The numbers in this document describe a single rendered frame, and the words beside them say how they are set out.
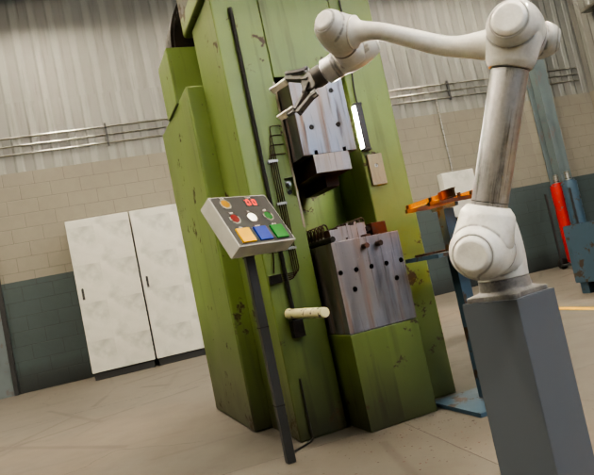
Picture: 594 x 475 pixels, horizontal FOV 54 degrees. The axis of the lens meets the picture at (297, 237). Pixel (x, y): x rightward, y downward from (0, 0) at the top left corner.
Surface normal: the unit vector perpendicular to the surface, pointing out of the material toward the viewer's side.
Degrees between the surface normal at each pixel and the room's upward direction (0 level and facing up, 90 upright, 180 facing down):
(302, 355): 90
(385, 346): 90
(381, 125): 90
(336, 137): 90
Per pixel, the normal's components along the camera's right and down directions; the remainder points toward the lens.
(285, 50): 0.36, -0.14
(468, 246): -0.49, 0.22
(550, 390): 0.56, -0.17
